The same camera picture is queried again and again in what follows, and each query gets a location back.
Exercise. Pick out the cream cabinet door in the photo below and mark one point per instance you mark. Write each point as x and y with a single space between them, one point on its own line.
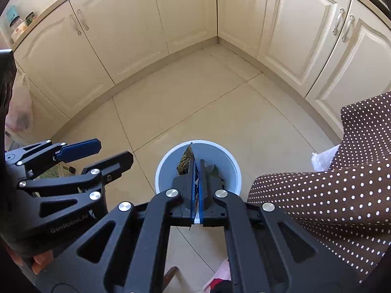
302 30
122 27
238 12
360 76
186 12
55 64

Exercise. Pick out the teal box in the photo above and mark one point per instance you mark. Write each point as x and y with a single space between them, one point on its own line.
12 12

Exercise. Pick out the person's left hand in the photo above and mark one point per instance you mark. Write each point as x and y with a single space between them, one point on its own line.
41 262

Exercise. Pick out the white jar orange label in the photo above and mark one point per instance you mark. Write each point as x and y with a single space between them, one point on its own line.
18 30

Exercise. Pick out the blue plastic bin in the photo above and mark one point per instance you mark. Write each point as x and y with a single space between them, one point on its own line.
210 154

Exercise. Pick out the brown polka dot cloth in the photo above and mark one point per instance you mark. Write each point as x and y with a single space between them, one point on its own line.
336 189

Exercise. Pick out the black door stopper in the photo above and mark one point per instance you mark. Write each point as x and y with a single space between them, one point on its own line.
71 169

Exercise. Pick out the dark brown object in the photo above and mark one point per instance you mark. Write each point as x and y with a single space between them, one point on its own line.
6 91

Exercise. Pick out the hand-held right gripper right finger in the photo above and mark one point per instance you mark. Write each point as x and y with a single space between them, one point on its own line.
201 195

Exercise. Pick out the dark gold-printed wrapper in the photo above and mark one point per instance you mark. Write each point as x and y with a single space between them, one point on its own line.
184 161

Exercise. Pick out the dark green jar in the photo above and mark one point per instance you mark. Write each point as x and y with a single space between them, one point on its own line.
30 18

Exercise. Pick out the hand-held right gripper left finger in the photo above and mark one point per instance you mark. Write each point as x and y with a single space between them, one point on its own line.
192 195

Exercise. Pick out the white lace cloth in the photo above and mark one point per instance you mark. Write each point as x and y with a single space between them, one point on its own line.
325 158

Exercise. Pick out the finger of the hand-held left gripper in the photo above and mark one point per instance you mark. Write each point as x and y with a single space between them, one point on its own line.
82 149
107 164

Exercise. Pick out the translucent plastic bag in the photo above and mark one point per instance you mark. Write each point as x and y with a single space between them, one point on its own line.
20 110

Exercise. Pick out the wooden chair leg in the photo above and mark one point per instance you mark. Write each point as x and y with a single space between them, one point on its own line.
169 277

